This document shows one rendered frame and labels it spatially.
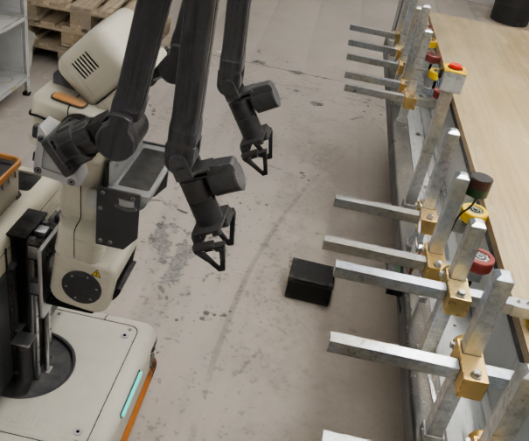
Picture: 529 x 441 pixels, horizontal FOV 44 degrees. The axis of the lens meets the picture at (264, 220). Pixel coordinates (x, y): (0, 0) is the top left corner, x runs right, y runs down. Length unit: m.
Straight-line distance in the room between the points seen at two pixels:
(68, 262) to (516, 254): 1.19
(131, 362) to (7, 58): 2.75
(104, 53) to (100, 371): 1.07
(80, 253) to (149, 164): 0.27
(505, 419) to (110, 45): 1.01
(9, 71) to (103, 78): 3.10
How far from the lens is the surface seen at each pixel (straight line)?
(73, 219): 1.65
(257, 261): 3.09
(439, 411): 1.50
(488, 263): 1.81
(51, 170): 1.39
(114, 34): 1.42
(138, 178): 1.56
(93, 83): 1.43
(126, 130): 1.26
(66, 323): 2.28
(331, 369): 2.65
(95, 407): 2.03
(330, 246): 1.78
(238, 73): 1.64
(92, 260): 1.66
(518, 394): 1.12
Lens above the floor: 1.83
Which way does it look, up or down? 33 degrees down
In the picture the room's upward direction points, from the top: 11 degrees clockwise
